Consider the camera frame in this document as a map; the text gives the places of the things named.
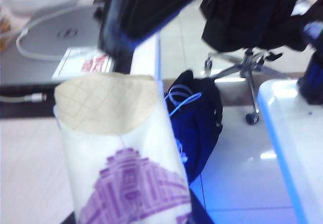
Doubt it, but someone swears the office chair with black jacket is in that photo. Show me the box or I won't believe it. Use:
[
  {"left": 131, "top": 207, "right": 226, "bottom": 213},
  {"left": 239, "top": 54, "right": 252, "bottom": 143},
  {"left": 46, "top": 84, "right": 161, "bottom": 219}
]
[{"left": 200, "top": 0, "right": 317, "bottom": 126}]

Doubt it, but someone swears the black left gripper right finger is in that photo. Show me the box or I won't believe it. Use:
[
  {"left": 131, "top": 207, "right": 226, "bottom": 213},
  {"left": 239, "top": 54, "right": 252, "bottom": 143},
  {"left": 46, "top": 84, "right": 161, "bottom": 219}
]
[{"left": 188, "top": 186, "right": 216, "bottom": 224}]

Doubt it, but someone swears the silver laptop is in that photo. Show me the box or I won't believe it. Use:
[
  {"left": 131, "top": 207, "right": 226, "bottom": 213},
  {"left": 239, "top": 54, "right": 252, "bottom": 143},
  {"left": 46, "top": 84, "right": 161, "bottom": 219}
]
[{"left": 0, "top": 6, "right": 108, "bottom": 86}]

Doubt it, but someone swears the white purple tissue packet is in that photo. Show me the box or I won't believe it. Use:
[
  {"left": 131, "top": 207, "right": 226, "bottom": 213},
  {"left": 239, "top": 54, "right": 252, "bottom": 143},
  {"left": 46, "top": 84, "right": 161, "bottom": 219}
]
[{"left": 52, "top": 73, "right": 193, "bottom": 224}]

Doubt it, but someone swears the black bag with blue cable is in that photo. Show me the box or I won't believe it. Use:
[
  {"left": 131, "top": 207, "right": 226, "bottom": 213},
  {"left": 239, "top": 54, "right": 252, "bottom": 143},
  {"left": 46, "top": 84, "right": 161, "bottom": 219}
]
[{"left": 163, "top": 69, "right": 224, "bottom": 185}]

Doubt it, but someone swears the paper with red print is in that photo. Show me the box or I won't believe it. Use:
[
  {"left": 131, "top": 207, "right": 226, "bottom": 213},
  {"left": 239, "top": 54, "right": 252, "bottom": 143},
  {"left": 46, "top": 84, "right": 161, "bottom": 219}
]
[{"left": 52, "top": 48, "right": 114, "bottom": 80}]

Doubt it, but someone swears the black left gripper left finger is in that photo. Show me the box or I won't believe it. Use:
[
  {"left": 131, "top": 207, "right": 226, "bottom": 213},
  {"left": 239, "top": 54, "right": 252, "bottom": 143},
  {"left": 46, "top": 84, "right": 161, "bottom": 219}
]
[{"left": 59, "top": 209, "right": 77, "bottom": 224}]

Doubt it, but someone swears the dark blue black post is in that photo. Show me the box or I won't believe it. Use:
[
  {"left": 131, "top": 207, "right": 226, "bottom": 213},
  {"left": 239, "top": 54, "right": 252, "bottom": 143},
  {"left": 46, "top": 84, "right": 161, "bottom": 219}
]
[{"left": 296, "top": 19, "right": 323, "bottom": 106}]

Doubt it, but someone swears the yellow tin box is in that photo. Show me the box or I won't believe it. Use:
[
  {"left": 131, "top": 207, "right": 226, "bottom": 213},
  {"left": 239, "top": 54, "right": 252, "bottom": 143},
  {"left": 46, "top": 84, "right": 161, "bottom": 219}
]
[{"left": 0, "top": 14, "right": 13, "bottom": 51}]

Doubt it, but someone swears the white charging cable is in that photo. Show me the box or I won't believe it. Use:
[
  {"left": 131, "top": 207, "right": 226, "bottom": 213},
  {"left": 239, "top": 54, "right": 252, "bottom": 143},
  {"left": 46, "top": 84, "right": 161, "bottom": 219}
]
[{"left": 0, "top": 6, "right": 102, "bottom": 104}]

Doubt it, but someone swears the white table right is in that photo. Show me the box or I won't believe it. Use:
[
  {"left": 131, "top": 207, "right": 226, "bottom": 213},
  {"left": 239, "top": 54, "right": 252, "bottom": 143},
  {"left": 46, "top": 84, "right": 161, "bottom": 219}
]
[{"left": 256, "top": 78, "right": 323, "bottom": 224}]

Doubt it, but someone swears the black desk mat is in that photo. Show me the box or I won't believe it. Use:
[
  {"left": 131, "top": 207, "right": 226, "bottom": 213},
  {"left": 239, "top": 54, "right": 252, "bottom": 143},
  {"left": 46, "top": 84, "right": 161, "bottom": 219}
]
[{"left": 0, "top": 82, "right": 63, "bottom": 119}]

